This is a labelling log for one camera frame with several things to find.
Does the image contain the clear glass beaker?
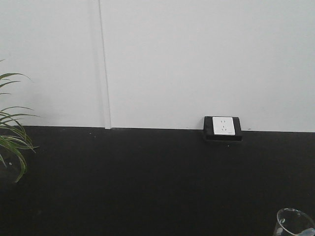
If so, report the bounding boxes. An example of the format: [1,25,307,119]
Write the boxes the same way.
[273,208,315,236]

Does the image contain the black socket mounting box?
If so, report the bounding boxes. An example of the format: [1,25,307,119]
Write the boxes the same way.
[203,117,243,142]

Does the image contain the green potted plant leaves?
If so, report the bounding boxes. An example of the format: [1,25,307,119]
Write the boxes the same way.
[0,59,40,184]

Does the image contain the white wall cable conduit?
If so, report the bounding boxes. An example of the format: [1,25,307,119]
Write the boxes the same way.
[97,0,113,130]

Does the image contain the white wall power socket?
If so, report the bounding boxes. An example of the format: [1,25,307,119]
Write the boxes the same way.
[212,117,235,136]

